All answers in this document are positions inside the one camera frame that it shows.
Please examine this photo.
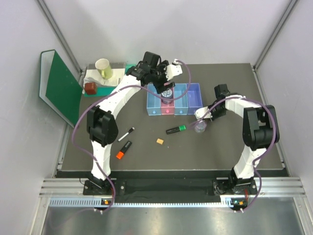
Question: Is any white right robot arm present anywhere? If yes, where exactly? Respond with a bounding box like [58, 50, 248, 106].
[195, 84, 280, 195]

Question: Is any white paper stack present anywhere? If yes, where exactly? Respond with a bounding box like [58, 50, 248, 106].
[83, 63, 127, 87]

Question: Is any small tan eraser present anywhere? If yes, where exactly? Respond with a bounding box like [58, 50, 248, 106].
[156, 139, 164, 144]

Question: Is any white black marker pen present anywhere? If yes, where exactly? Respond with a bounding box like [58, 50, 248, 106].
[118, 127, 135, 142]

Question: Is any green binder folder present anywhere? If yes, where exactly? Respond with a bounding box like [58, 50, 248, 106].
[39, 49, 83, 127]

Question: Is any dark red cube box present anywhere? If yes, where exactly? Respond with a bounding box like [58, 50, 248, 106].
[84, 82, 97, 95]

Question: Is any pink drawer box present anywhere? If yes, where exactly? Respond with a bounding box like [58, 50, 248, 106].
[161, 88, 175, 115]

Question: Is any clear plastic pin jar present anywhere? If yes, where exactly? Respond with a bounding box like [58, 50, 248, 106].
[194, 120, 207, 133]

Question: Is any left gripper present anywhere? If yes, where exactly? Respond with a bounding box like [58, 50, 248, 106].
[150, 60, 175, 94]

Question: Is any orange black highlighter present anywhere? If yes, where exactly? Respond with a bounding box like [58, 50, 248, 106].
[116, 141, 132, 160]

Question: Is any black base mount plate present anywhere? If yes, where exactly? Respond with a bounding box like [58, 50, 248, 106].
[83, 177, 257, 196]

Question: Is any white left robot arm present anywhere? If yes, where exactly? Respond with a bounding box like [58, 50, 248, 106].
[87, 51, 182, 194]

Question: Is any blue round lidded jar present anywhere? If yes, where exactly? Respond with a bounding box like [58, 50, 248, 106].
[161, 89, 173, 104]

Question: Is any grey slotted cable duct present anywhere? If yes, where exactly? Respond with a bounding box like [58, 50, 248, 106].
[48, 195, 247, 209]

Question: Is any cream yellow mug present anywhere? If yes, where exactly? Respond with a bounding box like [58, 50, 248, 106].
[95, 58, 113, 79]

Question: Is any purple drawer box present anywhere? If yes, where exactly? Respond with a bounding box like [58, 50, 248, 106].
[187, 83, 203, 115]

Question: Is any teal green notebook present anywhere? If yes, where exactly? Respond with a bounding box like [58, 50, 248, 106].
[83, 62, 132, 97]

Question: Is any green black highlighter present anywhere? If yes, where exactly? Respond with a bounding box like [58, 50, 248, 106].
[166, 125, 186, 135]

